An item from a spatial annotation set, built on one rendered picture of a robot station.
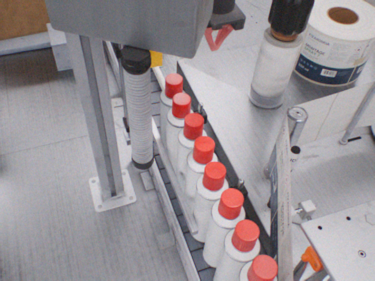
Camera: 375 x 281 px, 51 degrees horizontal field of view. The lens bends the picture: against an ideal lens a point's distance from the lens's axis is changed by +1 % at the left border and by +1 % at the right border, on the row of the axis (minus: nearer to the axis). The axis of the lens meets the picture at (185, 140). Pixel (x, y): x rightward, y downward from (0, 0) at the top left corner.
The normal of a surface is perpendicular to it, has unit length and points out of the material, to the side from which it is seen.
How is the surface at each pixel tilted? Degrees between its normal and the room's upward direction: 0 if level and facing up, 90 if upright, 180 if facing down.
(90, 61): 90
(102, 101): 90
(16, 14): 90
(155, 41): 90
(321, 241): 0
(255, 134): 0
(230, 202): 2
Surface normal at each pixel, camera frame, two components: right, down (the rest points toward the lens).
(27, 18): 0.40, 0.73
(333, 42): -0.40, 0.70
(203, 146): 0.06, -0.65
